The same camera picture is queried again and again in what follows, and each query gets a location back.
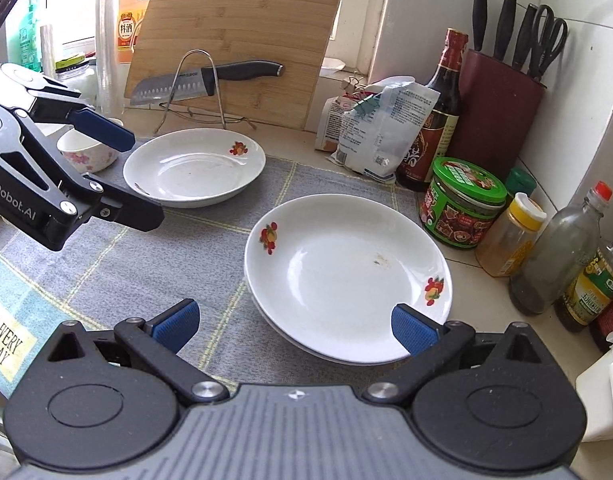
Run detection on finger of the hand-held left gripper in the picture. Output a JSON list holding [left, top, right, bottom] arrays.
[[0, 105, 166, 252], [0, 62, 136, 152]]

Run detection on orange cooking wine jug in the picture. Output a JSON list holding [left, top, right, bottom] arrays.
[[115, 0, 160, 66]]

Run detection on bamboo cutting board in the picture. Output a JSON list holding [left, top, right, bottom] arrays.
[[124, 0, 346, 131]]

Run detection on black handled kitchen knife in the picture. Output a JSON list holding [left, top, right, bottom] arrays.
[[130, 60, 284, 107]]

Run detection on yellow cap spice jar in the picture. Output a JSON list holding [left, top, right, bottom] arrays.
[[475, 192, 547, 278]]

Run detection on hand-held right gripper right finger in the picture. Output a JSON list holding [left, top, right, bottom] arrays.
[[363, 302, 545, 406]]

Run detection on black handled block knife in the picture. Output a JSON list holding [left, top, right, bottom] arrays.
[[513, 2, 539, 73], [493, 0, 517, 61], [473, 0, 489, 53]]

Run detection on glass jar yellow lid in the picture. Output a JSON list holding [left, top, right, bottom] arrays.
[[54, 52, 98, 106]]

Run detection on white blue printed bag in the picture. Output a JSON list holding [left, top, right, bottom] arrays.
[[331, 76, 441, 182]]

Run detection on white plate two fruit prints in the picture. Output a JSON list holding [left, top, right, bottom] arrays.
[[244, 194, 453, 365]]

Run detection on window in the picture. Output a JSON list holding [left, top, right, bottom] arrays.
[[31, 0, 387, 76]]

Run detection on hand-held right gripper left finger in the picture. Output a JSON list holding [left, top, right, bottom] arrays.
[[46, 298, 230, 408]]

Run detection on small green lid jar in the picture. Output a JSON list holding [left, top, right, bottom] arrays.
[[505, 167, 537, 201]]

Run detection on oil bottle yellow green label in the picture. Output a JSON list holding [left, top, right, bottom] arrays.
[[554, 232, 613, 333]]

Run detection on white red printed bag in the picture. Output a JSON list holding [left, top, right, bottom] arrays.
[[315, 94, 360, 153]]

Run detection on metal wire rack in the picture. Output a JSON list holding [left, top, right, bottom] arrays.
[[154, 49, 257, 133]]

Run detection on green dish soap bottle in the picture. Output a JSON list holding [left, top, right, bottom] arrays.
[[16, 2, 42, 73]]

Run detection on dark soy sauce bottle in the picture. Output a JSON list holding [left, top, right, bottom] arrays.
[[395, 28, 470, 193]]

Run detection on clear bottle red cap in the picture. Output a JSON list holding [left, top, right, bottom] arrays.
[[509, 181, 613, 316]]

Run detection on dark red knife block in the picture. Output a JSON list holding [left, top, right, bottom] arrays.
[[447, 47, 546, 181]]

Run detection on white plastic container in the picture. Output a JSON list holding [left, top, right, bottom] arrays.
[[575, 332, 613, 443]]

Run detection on short white plastic roll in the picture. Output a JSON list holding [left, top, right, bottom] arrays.
[[39, 22, 58, 78]]

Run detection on black scissors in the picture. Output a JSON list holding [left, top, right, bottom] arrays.
[[529, 4, 569, 81]]

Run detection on tall clear plastic wrap roll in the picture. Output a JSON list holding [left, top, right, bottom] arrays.
[[95, 0, 126, 116]]

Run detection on red sauce bottle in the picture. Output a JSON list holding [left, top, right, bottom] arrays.
[[589, 290, 613, 353]]

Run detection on green lid sauce jar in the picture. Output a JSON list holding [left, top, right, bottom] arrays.
[[419, 156, 508, 251]]

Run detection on white plate one fruit print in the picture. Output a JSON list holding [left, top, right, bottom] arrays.
[[245, 280, 412, 367], [123, 128, 266, 208]]

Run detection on grey blue checked dish mat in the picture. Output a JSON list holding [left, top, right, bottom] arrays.
[[0, 137, 427, 411]]

